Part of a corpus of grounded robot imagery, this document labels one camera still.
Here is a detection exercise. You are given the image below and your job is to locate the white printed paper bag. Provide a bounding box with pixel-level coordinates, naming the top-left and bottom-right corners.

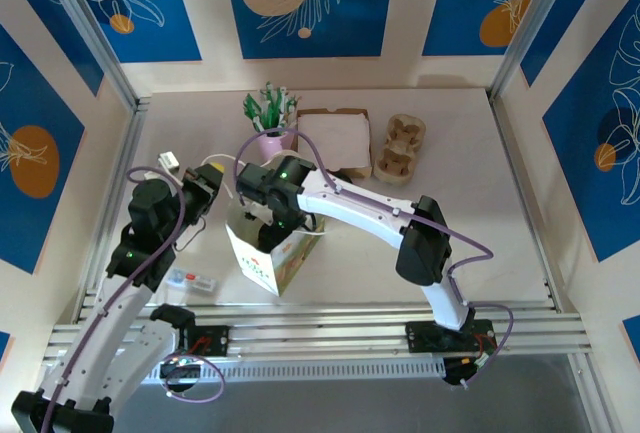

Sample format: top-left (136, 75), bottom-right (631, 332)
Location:
top-left (202, 152), bottom-right (329, 299)

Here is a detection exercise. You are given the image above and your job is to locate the pink straw holder cup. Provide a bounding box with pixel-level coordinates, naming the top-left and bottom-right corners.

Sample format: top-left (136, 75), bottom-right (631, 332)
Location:
top-left (257, 128), bottom-right (296, 162)

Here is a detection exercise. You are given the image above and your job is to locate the white paper napkin stack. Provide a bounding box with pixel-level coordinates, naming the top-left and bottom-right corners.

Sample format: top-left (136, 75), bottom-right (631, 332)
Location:
top-left (298, 112), bottom-right (371, 172)

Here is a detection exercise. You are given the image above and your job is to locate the shallow cardboard box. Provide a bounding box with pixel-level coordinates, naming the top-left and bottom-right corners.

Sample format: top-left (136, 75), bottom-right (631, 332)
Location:
top-left (297, 108), bottom-right (374, 179)

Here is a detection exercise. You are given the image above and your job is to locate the small controller board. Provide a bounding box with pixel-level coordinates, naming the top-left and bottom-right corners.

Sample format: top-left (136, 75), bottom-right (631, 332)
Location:
top-left (444, 355), bottom-right (496, 385)
top-left (159, 355), bottom-right (204, 382)

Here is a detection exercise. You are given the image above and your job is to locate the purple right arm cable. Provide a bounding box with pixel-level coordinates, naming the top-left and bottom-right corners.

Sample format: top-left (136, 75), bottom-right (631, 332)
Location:
top-left (234, 128), bottom-right (515, 390)

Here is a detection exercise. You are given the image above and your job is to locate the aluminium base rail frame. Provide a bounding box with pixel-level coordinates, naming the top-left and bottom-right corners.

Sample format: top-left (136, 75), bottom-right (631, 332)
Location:
top-left (42, 302), bottom-right (594, 365)

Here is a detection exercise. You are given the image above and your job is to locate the green white wrapped straw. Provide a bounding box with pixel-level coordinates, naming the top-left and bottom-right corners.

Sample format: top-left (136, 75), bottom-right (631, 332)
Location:
top-left (285, 95), bottom-right (301, 130)
top-left (261, 81), bottom-right (275, 127)
top-left (243, 93), bottom-right (264, 132)
top-left (276, 84), bottom-right (290, 127)

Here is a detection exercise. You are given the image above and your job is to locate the white slotted cable duct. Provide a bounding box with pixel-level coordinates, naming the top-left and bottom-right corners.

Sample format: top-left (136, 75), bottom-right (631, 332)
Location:
top-left (144, 358), bottom-right (446, 387)

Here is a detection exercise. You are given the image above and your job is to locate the aluminium frame post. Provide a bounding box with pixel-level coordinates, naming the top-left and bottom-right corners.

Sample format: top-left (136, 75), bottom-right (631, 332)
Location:
top-left (488, 0), bottom-right (616, 104)
top-left (37, 0), bottom-right (151, 114)

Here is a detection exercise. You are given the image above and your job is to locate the thin black left wrist cable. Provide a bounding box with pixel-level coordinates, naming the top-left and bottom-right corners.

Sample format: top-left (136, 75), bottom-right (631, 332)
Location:
top-left (175, 216), bottom-right (207, 253)

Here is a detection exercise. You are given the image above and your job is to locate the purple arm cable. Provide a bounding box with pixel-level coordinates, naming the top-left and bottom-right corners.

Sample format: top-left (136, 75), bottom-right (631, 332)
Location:
top-left (234, 128), bottom-right (515, 390)
top-left (39, 166), bottom-right (225, 433)

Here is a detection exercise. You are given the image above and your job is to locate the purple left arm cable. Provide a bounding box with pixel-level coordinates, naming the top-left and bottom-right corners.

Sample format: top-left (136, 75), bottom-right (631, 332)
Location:
top-left (39, 166), bottom-right (225, 433)

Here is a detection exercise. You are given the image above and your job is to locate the brown pulp cup carrier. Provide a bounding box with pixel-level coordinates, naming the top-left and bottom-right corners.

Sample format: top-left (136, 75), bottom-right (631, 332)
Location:
top-left (375, 112), bottom-right (429, 187)

